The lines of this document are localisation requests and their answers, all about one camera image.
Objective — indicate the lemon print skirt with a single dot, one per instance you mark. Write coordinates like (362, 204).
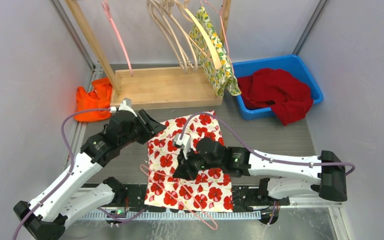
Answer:
(220, 82)

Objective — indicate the cream wooden hanger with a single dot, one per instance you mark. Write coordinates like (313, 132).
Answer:
(212, 50)

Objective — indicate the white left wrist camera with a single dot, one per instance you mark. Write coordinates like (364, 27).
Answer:
(125, 105)

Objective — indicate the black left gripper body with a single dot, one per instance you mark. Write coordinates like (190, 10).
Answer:
(138, 134)

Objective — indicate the wooden hanger rack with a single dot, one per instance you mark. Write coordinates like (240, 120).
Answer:
(152, 88)

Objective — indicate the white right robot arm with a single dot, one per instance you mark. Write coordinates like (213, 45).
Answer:
(283, 175)

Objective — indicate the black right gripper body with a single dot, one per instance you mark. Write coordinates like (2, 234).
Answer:
(195, 163)

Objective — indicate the thin pink wire hanger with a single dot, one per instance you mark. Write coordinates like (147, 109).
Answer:
(223, 30)

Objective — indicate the thick pink hanger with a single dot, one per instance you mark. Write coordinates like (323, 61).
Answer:
(107, 12)

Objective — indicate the orange cloth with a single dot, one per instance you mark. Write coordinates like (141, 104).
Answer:
(98, 98)

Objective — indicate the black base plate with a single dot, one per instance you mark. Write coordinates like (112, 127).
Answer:
(245, 198)

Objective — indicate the dark red cloth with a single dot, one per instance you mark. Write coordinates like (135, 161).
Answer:
(288, 98)

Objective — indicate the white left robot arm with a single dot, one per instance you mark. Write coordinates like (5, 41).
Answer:
(48, 215)

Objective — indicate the beige wooden hanger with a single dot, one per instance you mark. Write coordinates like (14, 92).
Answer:
(192, 64)
(159, 13)

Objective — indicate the red poppy print cloth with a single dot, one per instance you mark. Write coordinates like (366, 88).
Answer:
(212, 188)

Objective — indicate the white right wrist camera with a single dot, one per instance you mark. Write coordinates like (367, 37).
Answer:
(183, 141)

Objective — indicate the blue plastic bin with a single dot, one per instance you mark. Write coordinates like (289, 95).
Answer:
(290, 63)

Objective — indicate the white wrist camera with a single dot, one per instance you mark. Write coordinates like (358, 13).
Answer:
(125, 105)
(183, 141)

